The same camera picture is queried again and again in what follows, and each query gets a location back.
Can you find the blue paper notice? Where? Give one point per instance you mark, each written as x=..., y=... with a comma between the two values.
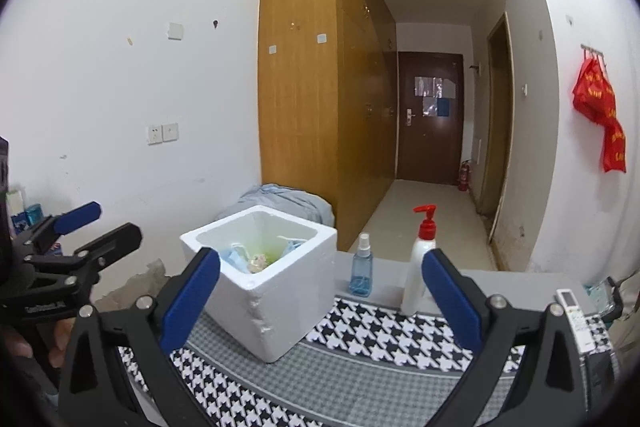
x=443, y=107

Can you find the red plastic bag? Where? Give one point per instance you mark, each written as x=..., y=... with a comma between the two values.
x=614, y=149
x=592, y=92

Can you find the person's left hand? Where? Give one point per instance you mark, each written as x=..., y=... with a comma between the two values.
x=61, y=337

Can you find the wooden wardrobe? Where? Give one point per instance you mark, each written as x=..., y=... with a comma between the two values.
x=300, y=107

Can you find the blue spray bottle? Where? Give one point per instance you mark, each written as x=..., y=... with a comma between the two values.
x=361, y=277

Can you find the person's left forearm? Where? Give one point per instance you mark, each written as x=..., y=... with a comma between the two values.
x=22, y=397

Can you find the white wall socket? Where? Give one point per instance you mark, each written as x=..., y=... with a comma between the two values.
x=154, y=134

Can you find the light blue bundled sheet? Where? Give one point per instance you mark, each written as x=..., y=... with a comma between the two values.
x=280, y=199

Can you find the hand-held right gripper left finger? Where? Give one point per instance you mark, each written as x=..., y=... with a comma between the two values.
x=192, y=297

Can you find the dark brown door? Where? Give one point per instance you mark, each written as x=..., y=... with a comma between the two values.
x=430, y=147

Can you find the white wall plate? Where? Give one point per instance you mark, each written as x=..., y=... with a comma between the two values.
x=175, y=30

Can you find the white foam box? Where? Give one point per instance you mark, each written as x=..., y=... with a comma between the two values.
x=280, y=307

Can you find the houndstooth table cloth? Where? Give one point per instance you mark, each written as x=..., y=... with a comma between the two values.
x=350, y=387

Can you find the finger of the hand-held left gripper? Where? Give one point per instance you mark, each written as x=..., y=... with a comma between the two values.
x=120, y=239
x=80, y=213

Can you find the metal wall hook rack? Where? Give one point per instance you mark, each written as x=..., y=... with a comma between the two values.
x=592, y=50

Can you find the red fire extinguisher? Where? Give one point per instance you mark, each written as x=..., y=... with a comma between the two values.
x=464, y=177

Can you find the white remote control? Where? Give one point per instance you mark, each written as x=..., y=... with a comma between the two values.
x=575, y=317

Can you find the green wet wipe packet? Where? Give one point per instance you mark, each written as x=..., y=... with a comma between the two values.
x=272, y=254

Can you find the teal box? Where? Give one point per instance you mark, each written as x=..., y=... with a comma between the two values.
x=35, y=213

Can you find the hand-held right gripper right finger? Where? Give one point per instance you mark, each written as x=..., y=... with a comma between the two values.
x=450, y=302

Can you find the white red pump bottle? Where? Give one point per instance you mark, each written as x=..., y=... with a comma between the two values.
x=417, y=267

